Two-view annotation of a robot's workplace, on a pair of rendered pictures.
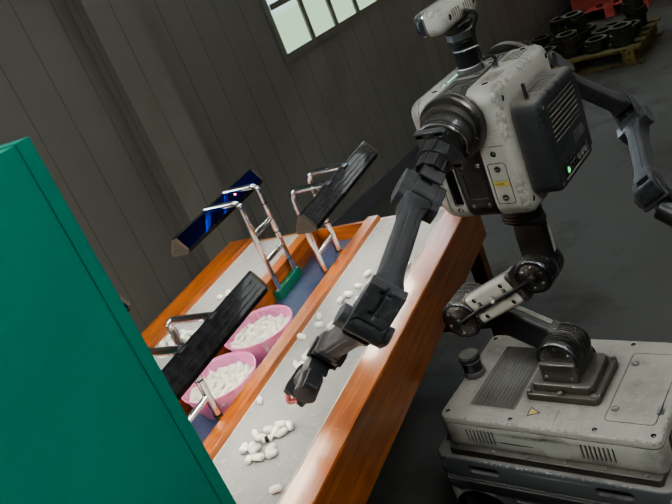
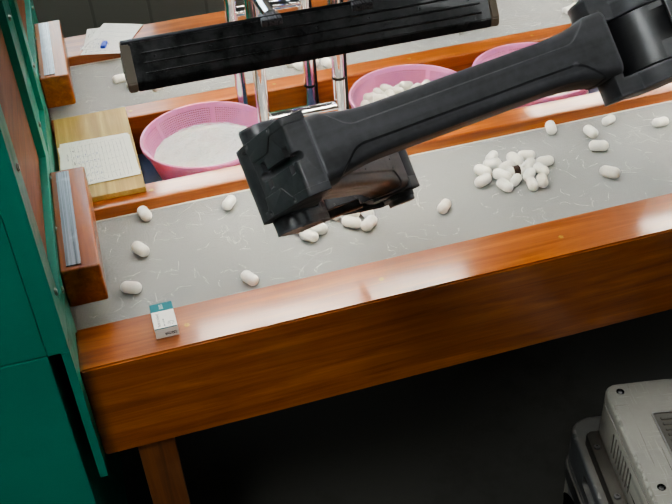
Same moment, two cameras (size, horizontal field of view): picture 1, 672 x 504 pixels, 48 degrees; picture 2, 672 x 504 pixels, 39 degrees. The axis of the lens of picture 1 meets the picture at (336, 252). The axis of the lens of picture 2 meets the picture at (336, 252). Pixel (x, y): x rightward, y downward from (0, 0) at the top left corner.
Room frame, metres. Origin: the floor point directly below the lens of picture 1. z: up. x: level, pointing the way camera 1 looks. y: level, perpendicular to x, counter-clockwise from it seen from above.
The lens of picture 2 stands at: (0.75, -0.57, 1.71)
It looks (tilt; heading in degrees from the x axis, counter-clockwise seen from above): 37 degrees down; 43
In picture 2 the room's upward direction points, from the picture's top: 4 degrees counter-clockwise
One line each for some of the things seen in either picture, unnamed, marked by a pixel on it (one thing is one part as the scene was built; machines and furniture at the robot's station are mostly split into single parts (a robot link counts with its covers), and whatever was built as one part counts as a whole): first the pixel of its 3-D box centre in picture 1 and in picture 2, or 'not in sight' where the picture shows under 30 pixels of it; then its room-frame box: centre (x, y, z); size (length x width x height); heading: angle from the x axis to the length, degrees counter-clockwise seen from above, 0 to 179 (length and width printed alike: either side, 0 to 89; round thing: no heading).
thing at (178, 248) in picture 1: (218, 208); not in sight; (2.92, 0.37, 1.08); 0.62 x 0.08 x 0.07; 147
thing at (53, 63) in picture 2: not in sight; (53, 61); (1.76, 1.18, 0.83); 0.30 x 0.06 x 0.07; 57
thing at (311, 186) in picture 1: (337, 228); not in sight; (2.66, -0.04, 0.90); 0.20 x 0.19 x 0.45; 147
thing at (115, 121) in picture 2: not in sight; (97, 153); (1.62, 0.87, 0.77); 0.33 x 0.15 x 0.01; 57
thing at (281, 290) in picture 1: (252, 243); not in sight; (2.88, 0.30, 0.90); 0.20 x 0.19 x 0.45; 147
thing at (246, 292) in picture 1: (200, 343); (313, 29); (1.80, 0.42, 1.08); 0.62 x 0.08 x 0.07; 147
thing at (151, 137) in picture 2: not in sight; (209, 153); (1.81, 0.75, 0.72); 0.27 x 0.27 x 0.10
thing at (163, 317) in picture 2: not in sight; (164, 319); (1.37, 0.38, 0.77); 0.06 x 0.04 x 0.02; 57
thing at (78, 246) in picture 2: not in sight; (77, 231); (1.39, 0.61, 0.83); 0.30 x 0.06 x 0.07; 57
